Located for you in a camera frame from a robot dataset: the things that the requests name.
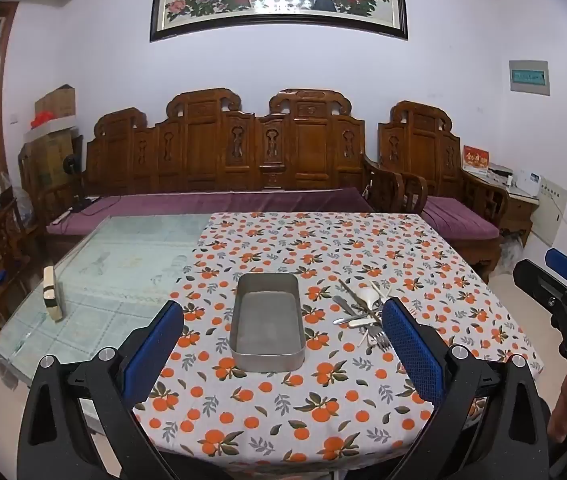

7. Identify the orange print tablecloth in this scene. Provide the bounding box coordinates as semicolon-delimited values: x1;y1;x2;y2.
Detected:
132;211;545;466

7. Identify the small cardboard box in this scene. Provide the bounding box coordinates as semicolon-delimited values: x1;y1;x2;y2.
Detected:
34;85;76;118

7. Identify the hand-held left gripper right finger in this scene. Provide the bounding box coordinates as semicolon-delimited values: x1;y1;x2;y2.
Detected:
381;297;551;480

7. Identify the white wall panel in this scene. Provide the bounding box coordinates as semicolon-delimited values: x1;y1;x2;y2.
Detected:
531;176;567;243

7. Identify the framed peacock flower painting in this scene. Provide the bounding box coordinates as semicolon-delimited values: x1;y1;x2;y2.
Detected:
149;0;409;43

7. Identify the brown chopstick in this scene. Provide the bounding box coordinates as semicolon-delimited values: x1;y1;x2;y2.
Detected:
338;279;383;325

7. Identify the white plastic spoon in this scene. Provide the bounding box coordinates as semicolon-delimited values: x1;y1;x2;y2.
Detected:
352;287;383;312

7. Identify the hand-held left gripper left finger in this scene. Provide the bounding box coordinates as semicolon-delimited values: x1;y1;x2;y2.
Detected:
16;300;186;480

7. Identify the flat white box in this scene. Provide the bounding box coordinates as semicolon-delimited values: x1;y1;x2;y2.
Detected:
22;117;78;143

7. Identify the red box on side table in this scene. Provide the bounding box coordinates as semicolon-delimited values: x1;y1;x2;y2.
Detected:
462;145;489;173

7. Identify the carved wooden armchair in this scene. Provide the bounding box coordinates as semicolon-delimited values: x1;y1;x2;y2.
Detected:
377;101;509;281

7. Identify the white device box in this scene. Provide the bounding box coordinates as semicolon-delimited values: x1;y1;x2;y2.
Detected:
511;170;544;191

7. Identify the large cardboard box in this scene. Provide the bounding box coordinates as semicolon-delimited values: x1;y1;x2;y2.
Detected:
18;130;84;196

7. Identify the carved wooden sofa bench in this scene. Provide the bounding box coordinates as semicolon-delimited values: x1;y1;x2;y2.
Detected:
38;87;407;261

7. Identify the wooden side table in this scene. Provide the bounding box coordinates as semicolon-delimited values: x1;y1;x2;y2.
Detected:
463;167;539;248

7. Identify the clear plastic bag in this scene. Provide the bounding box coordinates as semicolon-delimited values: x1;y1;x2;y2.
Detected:
13;187;34;226
501;235;524;273

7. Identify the purple armchair cushion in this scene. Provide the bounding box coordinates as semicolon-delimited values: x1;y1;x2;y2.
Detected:
421;196;500;241

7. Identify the metal tray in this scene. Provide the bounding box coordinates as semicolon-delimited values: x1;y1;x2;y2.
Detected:
230;272;307;372

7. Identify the wall electrical panel box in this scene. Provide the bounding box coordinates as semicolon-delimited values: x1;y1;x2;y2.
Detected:
508;60;550;96

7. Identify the metal spoon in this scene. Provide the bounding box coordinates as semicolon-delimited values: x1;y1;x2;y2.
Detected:
332;312;381;327
332;295;364;313

